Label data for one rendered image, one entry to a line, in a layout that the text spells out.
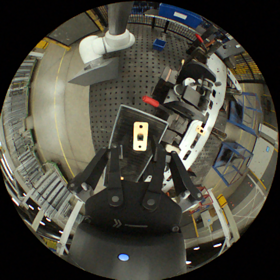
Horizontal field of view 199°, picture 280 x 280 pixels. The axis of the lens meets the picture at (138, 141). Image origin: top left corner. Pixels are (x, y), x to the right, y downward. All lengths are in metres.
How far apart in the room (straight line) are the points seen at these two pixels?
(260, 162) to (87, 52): 8.67
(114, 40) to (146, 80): 0.42
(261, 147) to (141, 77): 8.18
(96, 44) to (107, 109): 0.56
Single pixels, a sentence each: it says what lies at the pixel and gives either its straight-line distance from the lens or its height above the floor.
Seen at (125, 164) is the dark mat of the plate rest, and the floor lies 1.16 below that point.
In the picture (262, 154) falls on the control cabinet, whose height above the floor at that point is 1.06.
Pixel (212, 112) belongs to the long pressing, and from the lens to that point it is 0.56.
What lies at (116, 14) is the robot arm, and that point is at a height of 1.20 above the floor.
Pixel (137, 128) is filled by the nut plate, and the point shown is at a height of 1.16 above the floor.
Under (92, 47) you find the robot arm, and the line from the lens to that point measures 0.69.
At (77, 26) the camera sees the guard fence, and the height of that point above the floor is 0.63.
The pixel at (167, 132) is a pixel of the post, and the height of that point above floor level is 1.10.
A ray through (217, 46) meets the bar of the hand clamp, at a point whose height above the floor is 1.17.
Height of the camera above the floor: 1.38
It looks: 68 degrees down
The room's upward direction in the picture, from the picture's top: 172 degrees counter-clockwise
